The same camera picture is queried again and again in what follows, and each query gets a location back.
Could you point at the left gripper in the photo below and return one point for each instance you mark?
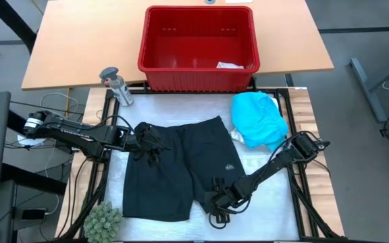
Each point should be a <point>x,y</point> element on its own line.
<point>147,136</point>

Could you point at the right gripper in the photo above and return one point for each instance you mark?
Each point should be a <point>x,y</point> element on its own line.
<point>223,200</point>

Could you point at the navy garment with logo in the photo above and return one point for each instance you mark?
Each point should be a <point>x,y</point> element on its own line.
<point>167,175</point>

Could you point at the teal garment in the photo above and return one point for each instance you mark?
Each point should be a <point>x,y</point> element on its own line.
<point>258,118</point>

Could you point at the small white garment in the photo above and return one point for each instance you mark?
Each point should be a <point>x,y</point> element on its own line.
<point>230,65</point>

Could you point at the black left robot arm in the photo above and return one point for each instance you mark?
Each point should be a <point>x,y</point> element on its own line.
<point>79,133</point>

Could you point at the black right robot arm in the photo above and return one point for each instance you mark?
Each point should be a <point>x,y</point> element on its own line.
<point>282,158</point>

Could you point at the red plastic laundry bin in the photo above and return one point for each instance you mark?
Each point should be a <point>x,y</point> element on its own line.
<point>198,81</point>

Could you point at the clear spray bottle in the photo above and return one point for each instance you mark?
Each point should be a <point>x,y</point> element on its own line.
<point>120,89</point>

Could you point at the light wooden side board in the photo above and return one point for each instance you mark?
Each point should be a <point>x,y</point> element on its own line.
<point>90,104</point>
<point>319,189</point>

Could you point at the green artificial plant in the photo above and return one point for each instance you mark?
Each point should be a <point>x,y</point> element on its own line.
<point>102,222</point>

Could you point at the black power adapter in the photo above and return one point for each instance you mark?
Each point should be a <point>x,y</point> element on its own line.
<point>34,214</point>

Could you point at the light wooden desk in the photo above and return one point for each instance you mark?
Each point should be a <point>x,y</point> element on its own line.
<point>79,33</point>

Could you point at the round desk grommet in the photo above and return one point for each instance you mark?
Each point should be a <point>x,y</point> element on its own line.
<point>209,1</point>

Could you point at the black metal beam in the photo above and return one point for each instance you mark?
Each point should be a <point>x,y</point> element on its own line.
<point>10,22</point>

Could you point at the grey metal desk leg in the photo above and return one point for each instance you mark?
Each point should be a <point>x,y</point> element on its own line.
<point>360,72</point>

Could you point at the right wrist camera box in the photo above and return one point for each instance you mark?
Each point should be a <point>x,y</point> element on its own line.
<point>218,184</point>

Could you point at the black aluminium frame rail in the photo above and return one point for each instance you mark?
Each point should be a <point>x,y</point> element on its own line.
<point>104,189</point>
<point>295,209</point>

